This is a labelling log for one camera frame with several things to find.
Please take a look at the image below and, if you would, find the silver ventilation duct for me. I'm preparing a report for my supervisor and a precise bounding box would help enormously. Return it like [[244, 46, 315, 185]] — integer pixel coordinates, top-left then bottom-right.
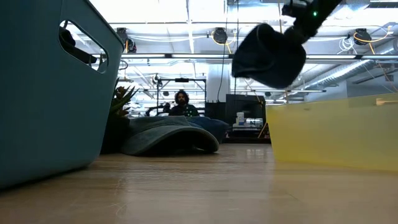
[[310, 58, 379, 90]]

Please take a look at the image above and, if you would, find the blue denim cap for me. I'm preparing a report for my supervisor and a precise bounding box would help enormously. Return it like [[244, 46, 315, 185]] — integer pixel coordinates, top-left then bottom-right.
[[231, 23, 308, 90], [186, 116, 230, 144]]

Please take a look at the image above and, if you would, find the long light rail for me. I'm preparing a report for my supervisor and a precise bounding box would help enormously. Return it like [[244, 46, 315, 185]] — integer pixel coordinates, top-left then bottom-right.
[[120, 52, 398, 60]]

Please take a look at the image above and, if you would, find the black upright case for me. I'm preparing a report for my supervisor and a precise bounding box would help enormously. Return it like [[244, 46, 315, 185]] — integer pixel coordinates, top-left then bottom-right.
[[204, 101, 227, 138]]

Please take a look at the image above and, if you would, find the person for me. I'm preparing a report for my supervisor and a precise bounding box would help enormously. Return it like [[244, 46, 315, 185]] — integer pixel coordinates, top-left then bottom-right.
[[169, 90, 200, 118]]

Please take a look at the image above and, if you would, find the black cord reel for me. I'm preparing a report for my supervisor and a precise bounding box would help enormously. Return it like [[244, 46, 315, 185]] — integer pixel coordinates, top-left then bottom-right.
[[212, 27, 229, 45], [116, 27, 137, 54], [353, 27, 373, 47]]

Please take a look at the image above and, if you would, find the yellow plastic bin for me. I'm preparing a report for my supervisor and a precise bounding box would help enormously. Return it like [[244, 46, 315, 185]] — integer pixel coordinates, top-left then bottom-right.
[[266, 93, 398, 172]]

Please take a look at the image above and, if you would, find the small potted succulent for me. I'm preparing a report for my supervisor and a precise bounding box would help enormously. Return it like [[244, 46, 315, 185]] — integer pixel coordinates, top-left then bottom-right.
[[101, 85, 140, 155]]

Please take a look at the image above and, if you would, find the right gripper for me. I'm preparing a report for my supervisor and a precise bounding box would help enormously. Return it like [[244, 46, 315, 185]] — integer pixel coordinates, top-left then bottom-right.
[[290, 0, 343, 44]]

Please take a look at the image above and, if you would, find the white wire bundle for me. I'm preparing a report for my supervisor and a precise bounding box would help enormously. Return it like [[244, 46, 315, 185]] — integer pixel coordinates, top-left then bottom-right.
[[338, 35, 358, 55]]

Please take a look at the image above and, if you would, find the teal plastic bin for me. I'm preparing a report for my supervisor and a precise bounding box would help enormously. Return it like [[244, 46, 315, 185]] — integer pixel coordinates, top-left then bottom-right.
[[0, 0, 125, 190]]

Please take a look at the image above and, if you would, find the green denim cap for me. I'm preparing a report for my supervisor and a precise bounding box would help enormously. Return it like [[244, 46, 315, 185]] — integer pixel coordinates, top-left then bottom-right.
[[120, 115, 220, 156]]

